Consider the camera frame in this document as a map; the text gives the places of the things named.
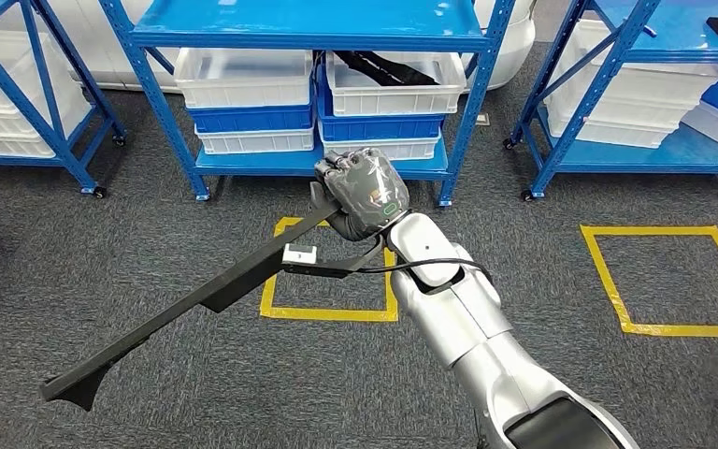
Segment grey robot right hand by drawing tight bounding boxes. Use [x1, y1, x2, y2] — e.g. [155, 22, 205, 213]
[309, 147, 411, 243]

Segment black plastic plate frame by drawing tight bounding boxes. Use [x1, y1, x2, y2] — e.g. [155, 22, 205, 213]
[39, 201, 341, 413]

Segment blue steel shelf rack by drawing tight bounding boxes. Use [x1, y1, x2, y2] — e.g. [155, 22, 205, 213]
[502, 0, 718, 203]
[97, 0, 518, 209]
[0, 0, 128, 199]

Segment yellow floor tape square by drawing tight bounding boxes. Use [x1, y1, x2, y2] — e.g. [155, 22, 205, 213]
[580, 224, 718, 340]
[258, 216, 399, 324]

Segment white car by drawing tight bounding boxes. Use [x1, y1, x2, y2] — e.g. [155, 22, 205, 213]
[0, 0, 537, 94]

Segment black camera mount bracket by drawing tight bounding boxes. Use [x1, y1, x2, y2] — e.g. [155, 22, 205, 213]
[282, 235, 386, 280]

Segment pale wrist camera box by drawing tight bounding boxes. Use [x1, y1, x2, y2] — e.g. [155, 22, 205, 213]
[281, 243, 319, 267]

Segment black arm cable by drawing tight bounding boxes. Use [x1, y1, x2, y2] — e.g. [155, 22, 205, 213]
[355, 256, 495, 286]

